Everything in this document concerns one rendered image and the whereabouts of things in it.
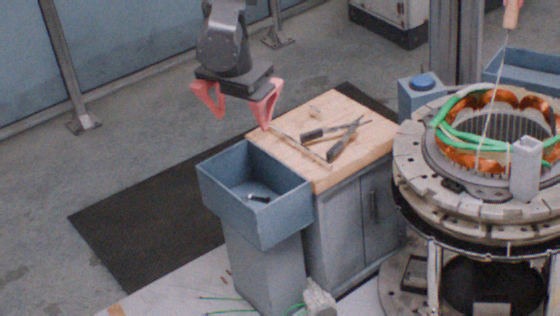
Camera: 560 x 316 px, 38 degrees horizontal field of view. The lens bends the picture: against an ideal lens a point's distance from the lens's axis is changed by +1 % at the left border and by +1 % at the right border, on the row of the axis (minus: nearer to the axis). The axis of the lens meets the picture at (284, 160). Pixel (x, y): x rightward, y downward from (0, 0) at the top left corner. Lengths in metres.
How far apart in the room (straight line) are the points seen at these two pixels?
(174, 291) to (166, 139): 1.84
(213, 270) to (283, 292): 0.20
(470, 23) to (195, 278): 0.73
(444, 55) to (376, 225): 0.43
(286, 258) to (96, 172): 1.96
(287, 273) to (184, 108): 2.18
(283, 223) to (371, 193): 0.18
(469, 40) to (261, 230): 0.66
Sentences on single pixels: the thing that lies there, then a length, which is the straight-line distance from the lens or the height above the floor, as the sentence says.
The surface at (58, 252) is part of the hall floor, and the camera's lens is 2.94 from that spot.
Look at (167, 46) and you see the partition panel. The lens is 3.59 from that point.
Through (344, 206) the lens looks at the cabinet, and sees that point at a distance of 1.36.
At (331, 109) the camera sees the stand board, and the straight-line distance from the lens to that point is 1.43.
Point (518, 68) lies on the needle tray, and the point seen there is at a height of 1.03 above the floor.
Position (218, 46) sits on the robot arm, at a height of 1.35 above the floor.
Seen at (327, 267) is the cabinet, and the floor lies 0.87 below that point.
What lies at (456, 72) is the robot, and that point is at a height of 0.95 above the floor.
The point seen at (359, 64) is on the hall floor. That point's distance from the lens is 3.65.
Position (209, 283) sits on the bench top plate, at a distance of 1.55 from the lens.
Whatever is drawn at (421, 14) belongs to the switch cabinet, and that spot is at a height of 0.16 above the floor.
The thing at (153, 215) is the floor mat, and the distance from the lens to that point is 2.95.
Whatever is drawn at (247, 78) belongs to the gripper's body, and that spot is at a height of 1.26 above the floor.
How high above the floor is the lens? 1.86
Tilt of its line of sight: 37 degrees down
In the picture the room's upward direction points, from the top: 7 degrees counter-clockwise
